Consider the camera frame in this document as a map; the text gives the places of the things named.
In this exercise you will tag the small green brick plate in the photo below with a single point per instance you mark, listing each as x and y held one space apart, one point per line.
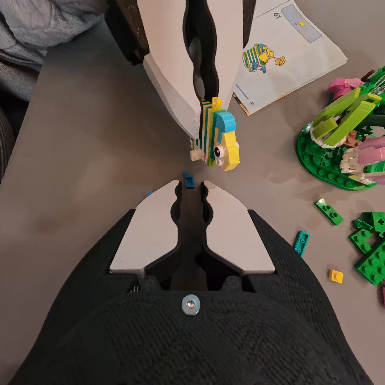
329 212

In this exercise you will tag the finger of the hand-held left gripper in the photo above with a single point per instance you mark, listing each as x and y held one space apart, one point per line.
228 45
165 60

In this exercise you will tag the grey desk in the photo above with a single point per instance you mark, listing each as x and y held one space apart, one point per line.
105 150

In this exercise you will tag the teal brick plate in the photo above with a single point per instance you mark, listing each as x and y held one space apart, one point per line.
301 242

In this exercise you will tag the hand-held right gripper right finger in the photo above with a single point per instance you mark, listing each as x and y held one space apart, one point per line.
237 237

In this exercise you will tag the small blue fin brick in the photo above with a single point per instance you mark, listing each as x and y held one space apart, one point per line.
189 182

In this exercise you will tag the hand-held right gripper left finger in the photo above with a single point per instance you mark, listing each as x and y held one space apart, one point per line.
147 234

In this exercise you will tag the toy brick instruction booklet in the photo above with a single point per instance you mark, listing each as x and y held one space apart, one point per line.
300 81

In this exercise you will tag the person's striped trousers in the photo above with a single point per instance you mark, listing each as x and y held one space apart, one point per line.
6 135

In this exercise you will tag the pile of green bricks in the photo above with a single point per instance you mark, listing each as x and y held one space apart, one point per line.
373 264

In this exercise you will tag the green toy brick plant model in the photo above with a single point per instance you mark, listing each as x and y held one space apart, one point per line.
324 168

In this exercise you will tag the small yellow brick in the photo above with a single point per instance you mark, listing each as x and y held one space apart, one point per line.
335 276

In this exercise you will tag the person's grey sweatshirt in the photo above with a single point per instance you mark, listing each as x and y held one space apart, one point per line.
15 81

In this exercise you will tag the striped toy brick fish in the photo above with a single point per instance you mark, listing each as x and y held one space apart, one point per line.
222 126

